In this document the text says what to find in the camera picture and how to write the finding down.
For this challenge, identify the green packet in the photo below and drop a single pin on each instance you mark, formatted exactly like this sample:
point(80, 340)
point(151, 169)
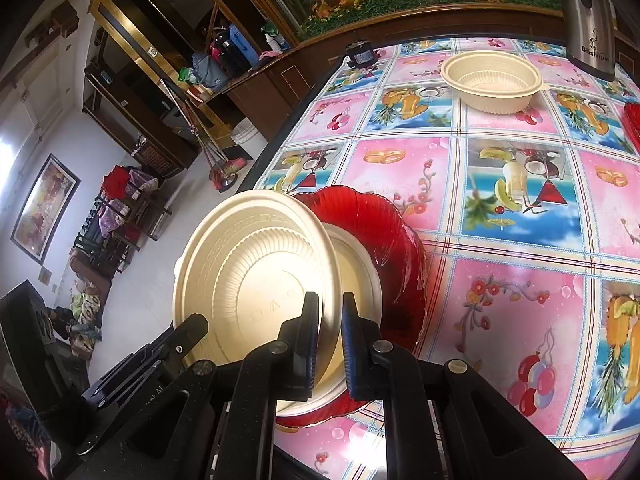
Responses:
point(186, 75)

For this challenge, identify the white squeeze bottle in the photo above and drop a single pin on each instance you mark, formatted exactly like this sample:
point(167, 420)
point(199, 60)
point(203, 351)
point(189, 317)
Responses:
point(273, 40)

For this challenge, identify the small black jar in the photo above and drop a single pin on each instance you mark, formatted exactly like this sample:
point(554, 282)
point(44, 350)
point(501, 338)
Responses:
point(361, 55)

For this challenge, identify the pink cloth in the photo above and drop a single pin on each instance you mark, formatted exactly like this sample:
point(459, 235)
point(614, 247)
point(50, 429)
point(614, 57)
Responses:
point(270, 55)

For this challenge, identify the large beige plastic bowl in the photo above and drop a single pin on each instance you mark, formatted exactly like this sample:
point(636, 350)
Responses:
point(250, 285)

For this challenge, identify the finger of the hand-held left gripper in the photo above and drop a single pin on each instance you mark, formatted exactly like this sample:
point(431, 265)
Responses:
point(187, 335)

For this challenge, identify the red cloth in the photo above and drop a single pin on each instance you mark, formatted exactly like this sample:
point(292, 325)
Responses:
point(117, 182)

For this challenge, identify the black thermos flask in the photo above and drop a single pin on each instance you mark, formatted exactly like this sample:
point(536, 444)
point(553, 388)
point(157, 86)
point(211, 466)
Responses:
point(231, 55)

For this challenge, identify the framed painting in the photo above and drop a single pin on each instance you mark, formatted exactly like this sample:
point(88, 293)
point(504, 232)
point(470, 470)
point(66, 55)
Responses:
point(45, 210)

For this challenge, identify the small beige plastic bowl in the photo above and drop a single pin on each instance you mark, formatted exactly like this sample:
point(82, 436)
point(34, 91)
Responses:
point(495, 85)

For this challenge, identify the grey blue thermos jug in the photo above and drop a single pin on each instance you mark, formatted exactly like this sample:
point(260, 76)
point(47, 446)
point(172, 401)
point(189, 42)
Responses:
point(210, 72)

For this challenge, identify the dark wooden chair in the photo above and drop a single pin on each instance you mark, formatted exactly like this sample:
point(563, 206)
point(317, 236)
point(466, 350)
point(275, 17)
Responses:
point(145, 210)

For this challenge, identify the dark wooden cabinet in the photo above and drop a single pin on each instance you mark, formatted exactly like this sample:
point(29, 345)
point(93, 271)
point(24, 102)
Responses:
point(297, 85)

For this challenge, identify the blue thermos flask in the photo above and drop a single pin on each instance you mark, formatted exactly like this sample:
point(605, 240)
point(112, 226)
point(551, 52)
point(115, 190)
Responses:
point(245, 45)

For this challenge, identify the white plastic bucket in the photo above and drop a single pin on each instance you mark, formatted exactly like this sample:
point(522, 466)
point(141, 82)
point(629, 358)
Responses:
point(245, 137)

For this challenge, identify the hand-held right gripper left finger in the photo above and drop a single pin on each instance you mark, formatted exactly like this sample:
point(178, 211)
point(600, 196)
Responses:
point(307, 345)

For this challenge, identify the red thermos flask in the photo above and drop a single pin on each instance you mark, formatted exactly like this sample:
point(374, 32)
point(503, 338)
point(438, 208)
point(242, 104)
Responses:
point(216, 51)

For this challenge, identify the red scalloped plate white label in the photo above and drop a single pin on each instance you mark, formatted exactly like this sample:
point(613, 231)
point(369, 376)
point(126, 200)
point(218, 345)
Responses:
point(634, 127)

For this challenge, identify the stainless steel thermos jug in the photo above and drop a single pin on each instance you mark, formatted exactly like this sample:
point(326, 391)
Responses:
point(585, 20)

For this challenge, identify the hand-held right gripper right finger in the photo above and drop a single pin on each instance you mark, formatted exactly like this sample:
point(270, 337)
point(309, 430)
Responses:
point(352, 350)

